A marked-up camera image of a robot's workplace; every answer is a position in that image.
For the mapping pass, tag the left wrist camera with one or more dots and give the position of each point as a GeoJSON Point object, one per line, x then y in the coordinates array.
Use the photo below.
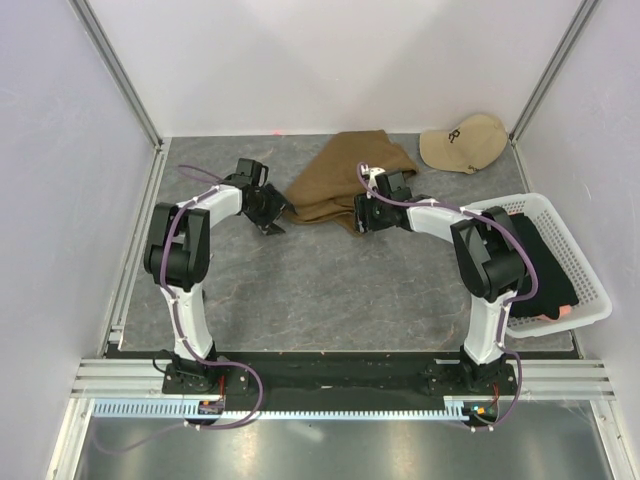
{"type": "Point", "coordinates": [252, 171]}

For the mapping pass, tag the beige baseball cap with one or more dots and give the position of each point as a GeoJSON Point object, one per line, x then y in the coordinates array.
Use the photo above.
{"type": "Point", "coordinates": [471, 146]}

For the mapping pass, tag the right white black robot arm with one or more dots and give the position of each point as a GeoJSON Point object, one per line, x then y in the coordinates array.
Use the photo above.
{"type": "Point", "coordinates": [490, 264]}

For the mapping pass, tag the aluminium frame post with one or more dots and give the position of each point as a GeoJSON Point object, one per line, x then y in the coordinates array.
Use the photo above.
{"type": "Point", "coordinates": [576, 27]}
{"type": "Point", "coordinates": [92, 25]}

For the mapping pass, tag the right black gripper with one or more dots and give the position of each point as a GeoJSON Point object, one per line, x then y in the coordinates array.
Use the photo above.
{"type": "Point", "coordinates": [362, 204]}

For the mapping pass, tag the light blue cable duct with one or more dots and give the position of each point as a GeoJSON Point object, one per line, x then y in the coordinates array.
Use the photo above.
{"type": "Point", "coordinates": [193, 409]}

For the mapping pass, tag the brown cloth napkin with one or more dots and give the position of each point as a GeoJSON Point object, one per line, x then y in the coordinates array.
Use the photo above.
{"type": "Point", "coordinates": [324, 191]}

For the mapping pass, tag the black cloth in basket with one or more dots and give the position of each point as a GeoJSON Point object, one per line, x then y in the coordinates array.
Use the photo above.
{"type": "Point", "coordinates": [556, 295]}

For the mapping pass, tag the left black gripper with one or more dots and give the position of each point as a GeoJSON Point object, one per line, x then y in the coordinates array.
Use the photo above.
{"type": "Point", "coordinates": [277, 205]}

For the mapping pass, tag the left aluminium frame post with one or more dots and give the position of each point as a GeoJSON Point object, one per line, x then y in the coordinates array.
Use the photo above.
{"type": "Point", "coordinates": [92, 25]}

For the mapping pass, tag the front aluminium rail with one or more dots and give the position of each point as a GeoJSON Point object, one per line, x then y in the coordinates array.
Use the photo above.
{"type": "Point", "coordinates": [577, 379]}

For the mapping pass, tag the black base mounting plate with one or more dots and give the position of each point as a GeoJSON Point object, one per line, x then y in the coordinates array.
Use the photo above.
{"type": "Point", "coordinates": [433, 374]}

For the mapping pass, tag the white plastic basket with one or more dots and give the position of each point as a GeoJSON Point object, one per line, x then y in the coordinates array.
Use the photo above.
{"type": "Point", "coordinates": [594, 303]}

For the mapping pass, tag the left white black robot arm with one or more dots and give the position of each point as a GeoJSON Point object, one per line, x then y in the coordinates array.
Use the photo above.
{"type": "Point", "coordinates": [178, 253]}

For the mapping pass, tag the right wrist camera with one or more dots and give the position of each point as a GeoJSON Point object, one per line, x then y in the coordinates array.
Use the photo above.
{"type": "Point", "coordinates": [387, 184]}

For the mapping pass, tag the right aluminium frame post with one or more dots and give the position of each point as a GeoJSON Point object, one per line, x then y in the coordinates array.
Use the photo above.
{"type": "Point", "coordinates": [576, 27]}

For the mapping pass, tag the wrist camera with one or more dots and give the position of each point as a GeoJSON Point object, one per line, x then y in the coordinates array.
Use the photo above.
{"type": "Point", "coordinates": [252, 171]}
{"type": "Point", "coordinates": [387, 184]}

